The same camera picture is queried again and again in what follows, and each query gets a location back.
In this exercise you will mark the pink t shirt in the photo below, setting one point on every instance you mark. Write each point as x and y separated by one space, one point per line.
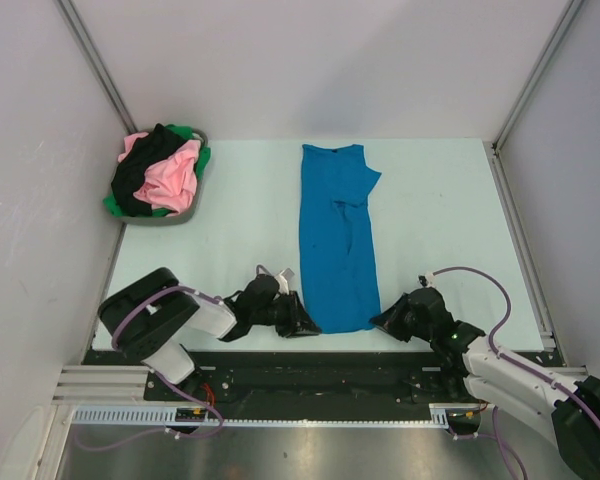
172 175

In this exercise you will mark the grey laundry basket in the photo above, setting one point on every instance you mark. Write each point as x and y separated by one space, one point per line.
171 186

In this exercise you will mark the aluminium frame rail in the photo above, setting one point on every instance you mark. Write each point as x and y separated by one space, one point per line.
105 385

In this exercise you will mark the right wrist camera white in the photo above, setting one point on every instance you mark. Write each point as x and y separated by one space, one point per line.
427 280

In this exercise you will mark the blue t shirt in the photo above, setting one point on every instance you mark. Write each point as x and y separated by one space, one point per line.
337 256

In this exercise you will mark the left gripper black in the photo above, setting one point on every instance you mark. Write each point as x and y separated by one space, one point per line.
297 322

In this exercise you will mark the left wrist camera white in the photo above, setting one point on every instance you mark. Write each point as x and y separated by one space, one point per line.
284 279

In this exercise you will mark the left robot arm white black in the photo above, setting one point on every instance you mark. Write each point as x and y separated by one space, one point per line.
145 317

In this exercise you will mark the white slotted cable duct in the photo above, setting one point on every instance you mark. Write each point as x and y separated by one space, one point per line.
181 416

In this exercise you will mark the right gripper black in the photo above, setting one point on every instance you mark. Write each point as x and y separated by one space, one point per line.
390 321

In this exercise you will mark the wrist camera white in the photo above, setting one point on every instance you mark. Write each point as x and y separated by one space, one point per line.
427 280
284 279

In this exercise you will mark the green t shirt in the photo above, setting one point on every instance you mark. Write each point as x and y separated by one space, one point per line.
180 132

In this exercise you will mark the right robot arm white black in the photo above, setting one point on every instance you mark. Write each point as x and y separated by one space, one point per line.
564 411

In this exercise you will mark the black t shirt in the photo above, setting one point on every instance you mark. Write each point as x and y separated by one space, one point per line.
129 176

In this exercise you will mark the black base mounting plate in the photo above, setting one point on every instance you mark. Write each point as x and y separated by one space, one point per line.
338 403

